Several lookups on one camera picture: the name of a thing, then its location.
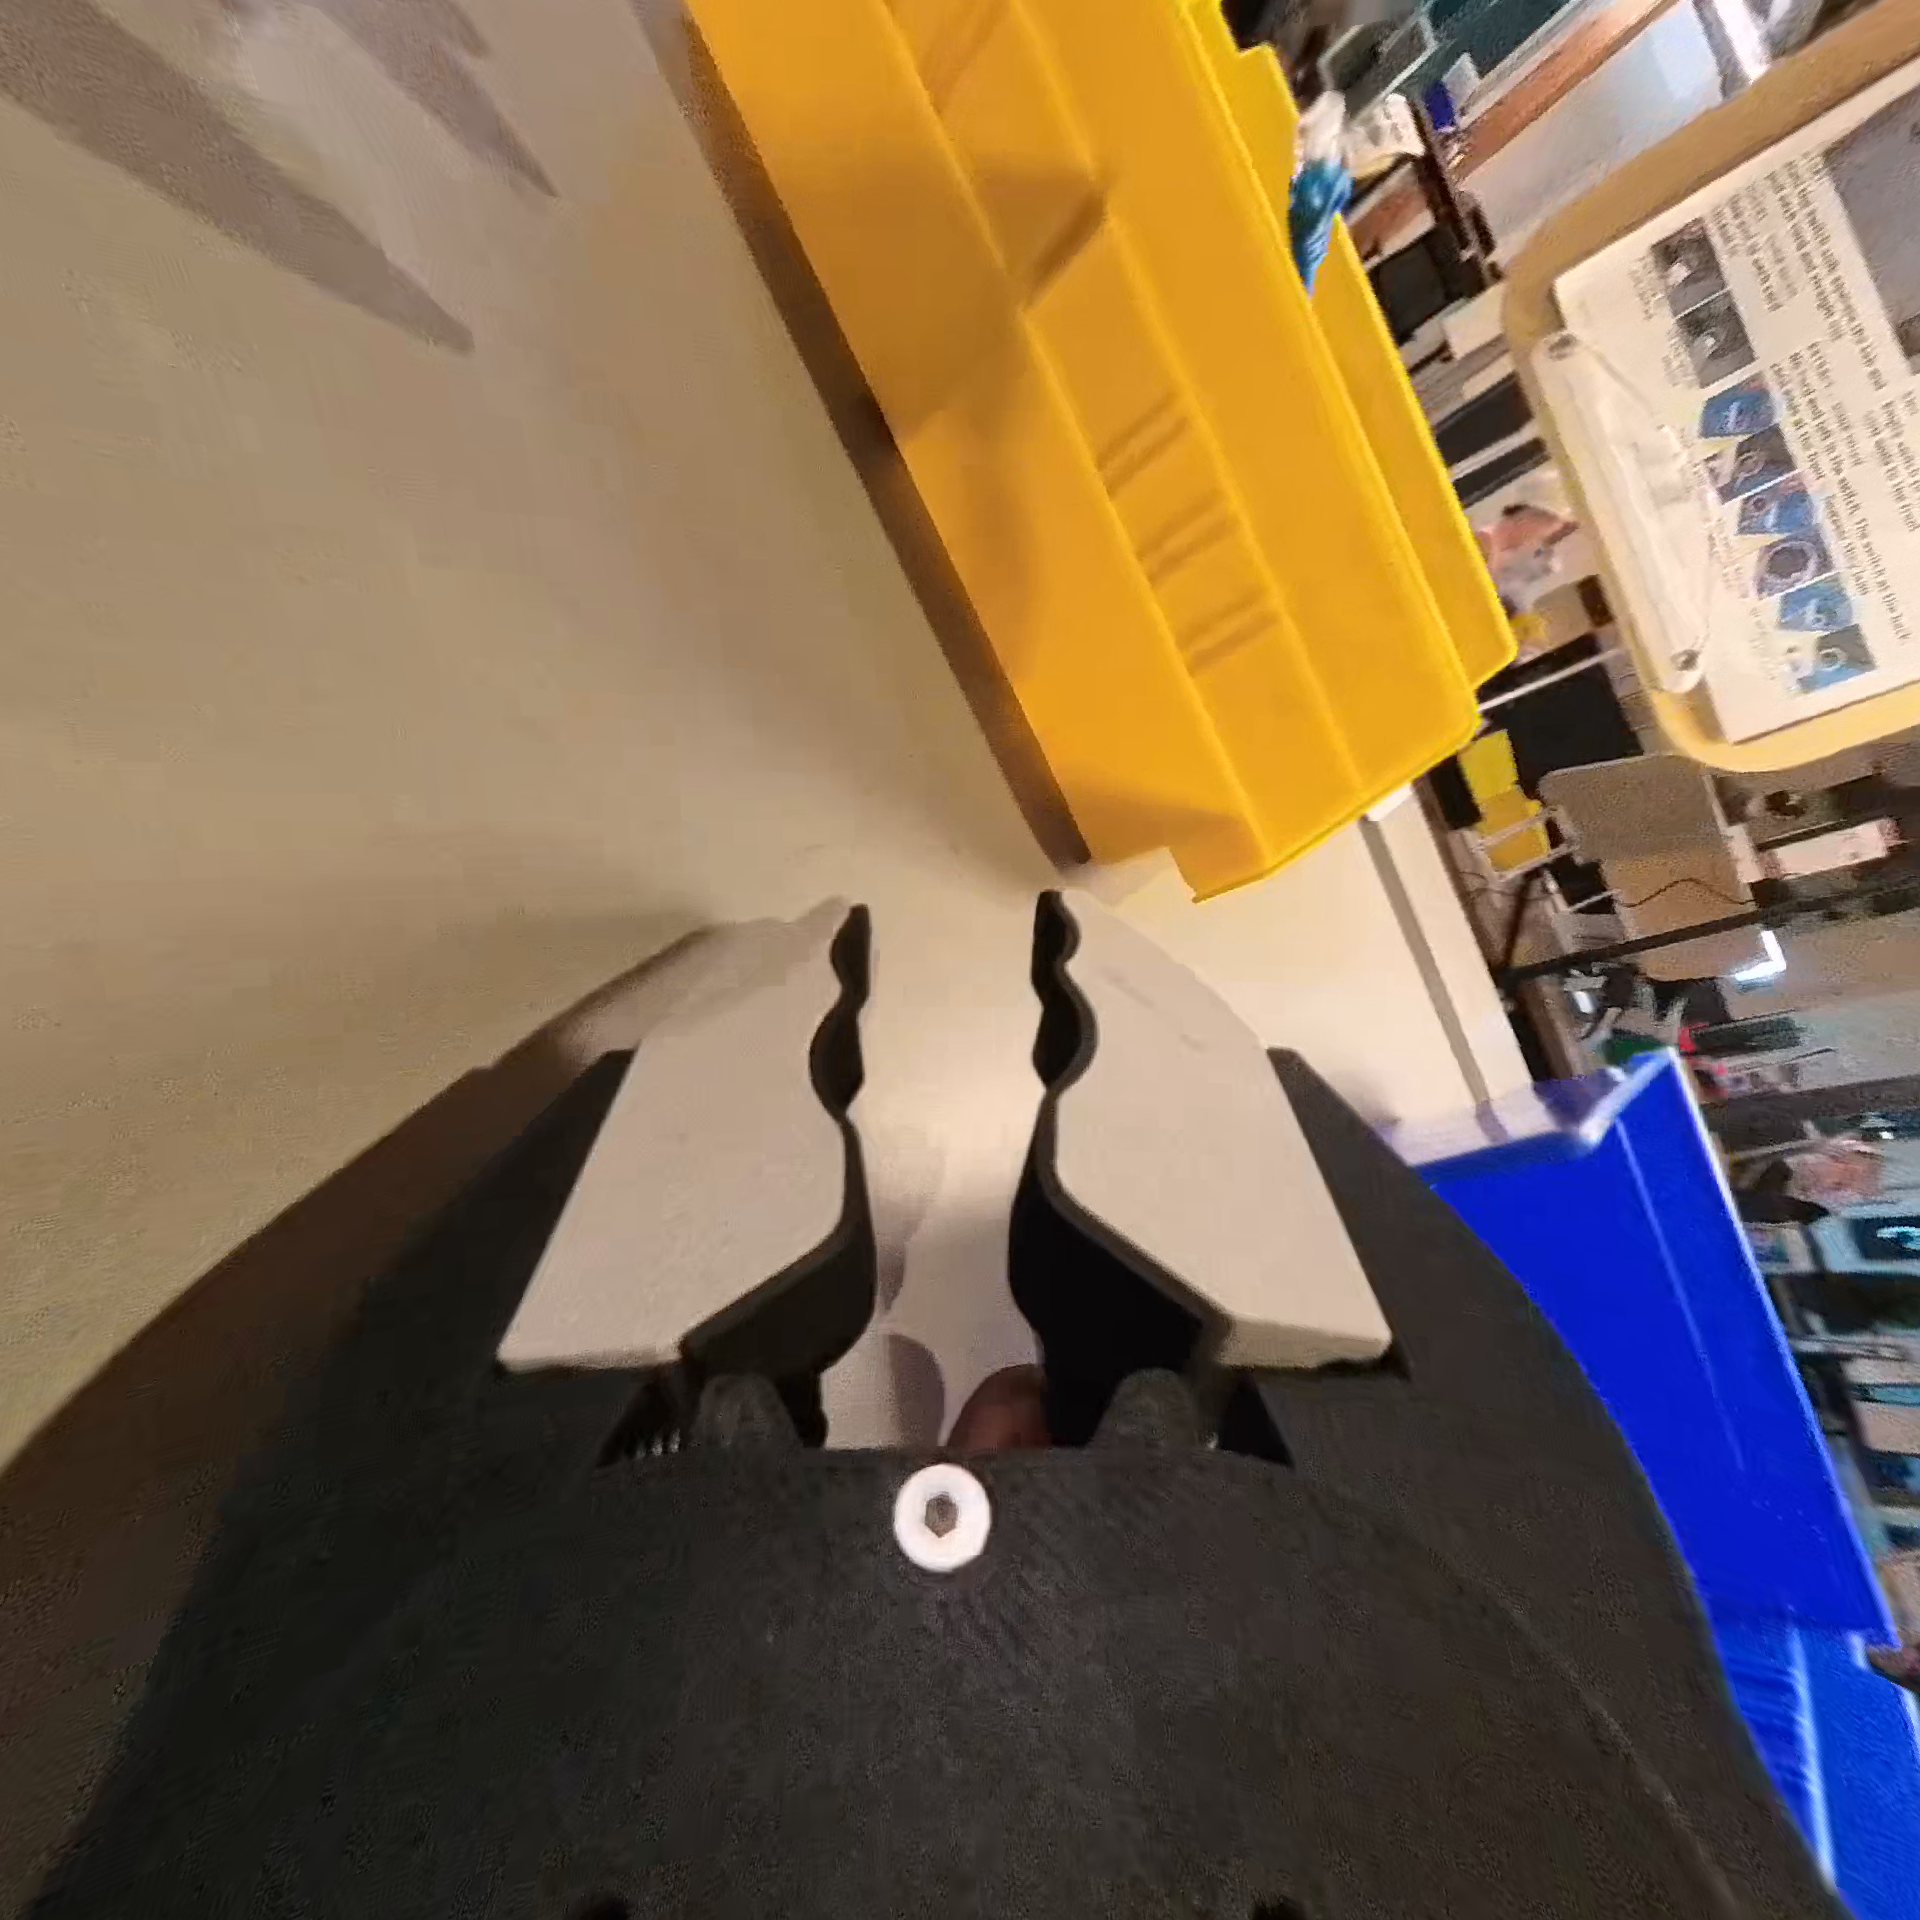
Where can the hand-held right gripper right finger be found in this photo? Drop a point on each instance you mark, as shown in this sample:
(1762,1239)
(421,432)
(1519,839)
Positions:
(1201,1185)

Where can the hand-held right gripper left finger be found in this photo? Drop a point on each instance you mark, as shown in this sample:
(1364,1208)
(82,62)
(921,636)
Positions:
(705,1185)

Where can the yellow plastic bin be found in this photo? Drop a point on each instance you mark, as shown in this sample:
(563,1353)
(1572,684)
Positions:
(1141,450)

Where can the blue plastic bin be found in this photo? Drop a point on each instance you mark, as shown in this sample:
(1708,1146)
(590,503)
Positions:
(1681,1321)

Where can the printed instruction sheet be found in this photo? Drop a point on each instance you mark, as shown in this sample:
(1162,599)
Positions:
(1771,450)

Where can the printed instruction sheet board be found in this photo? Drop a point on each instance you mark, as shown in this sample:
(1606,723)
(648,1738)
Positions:
(1531,300)

